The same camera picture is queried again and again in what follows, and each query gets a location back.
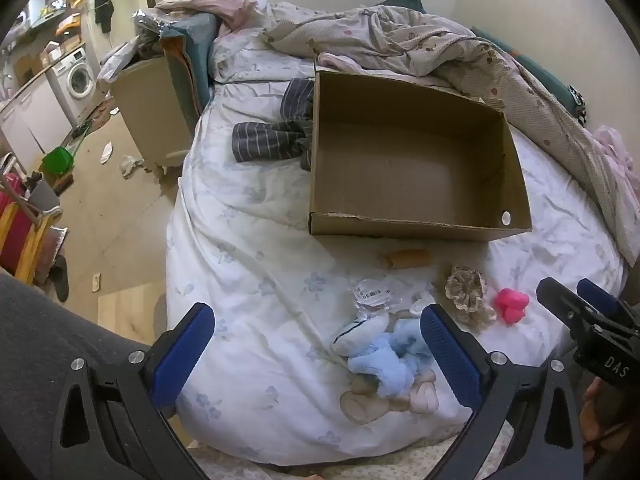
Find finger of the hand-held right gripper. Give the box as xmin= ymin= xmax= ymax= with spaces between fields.
xmin=576 ymin=279 xmax=640 ymax=332
xmin=536 ymin=277 xmax=597 ymax=332

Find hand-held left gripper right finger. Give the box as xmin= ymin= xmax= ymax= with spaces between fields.
xmin=421 ymin=304 xmax=586 ymax=480

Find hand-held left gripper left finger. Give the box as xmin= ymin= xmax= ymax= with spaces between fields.
xmin=50 ymin=302 xmax=216 ymax=480

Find pink soft toy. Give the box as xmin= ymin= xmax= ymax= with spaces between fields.
xmin=495 ymin=287 xmax=530 ymax=325

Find beige lace scrunchie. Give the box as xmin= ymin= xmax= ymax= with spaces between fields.
xmin=444 ymin=264 xmax=498 ymax=333

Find light blue plush toy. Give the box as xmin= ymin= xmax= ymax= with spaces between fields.
xmin=331 ymin=317 xmax=436 ymax=398

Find clear labelled plastic bag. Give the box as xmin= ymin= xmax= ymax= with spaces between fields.
xmin=350 ymin=280 xmax=436 ymax=323

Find tan foam roll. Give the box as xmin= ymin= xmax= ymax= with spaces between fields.
xmin=387 ymin=248 xmax=431 ymax=270

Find person's right hand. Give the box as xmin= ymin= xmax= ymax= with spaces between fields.
xmin=581 ymin=377 xmax=618 ymax=467

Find light pink garment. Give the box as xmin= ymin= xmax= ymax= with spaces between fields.
xmin=592 ymin=126 xmax=640 ymax=211

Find dark slipper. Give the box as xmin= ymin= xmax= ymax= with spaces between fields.
xmin=50 ymin=255 xmax=71 ymax=303

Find white floral duvet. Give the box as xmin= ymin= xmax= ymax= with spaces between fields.
xmin=165 ymin=2 xmax=628 ymax=466

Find yellow wooden rack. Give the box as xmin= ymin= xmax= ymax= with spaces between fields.
xmin=0 ymin=175 xmax=63 ymax=286

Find teal bed headboard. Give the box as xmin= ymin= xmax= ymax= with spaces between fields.
xmin=377 ymin=0 xmax=586 ymax=116

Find green plastic bin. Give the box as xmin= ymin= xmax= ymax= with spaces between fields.
xmin=40 ymin=146 xmax=76 ymax=177

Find grey striped garment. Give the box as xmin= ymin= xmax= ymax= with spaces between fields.
xmin=231 ymin=78 xmax=317 ymax=171

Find beige patterned blanket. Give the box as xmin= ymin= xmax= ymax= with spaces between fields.
xmin=262 ymin=4 xmax=640 ymax=268

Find white kitchen cabinet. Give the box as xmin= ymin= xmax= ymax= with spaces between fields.
xmin=0 ymin=77 xmax=71 ymax=153

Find teal orange-edged cushion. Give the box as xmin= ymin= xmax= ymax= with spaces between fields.
xmin=159 ymin=12 xmax=219 ymax=126

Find white washing machine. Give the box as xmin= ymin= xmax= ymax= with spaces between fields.
xmin=50 ymin=47 xmax=98 ymax=113

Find silver foil bag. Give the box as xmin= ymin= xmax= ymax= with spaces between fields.
xmin=131 ymin=9 xmax=176 ymax=43

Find pink cloth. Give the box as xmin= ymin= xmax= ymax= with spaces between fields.
xmin=154 ymin=0 xmax=273 ymax=38

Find black hanging clothes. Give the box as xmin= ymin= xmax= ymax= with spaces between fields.
xmin=94 ymin=0 xmax=116 ymax=33

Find black strap buckle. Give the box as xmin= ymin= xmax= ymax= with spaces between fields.
xmin=567 ymin=85 xmax=588 ymax=126

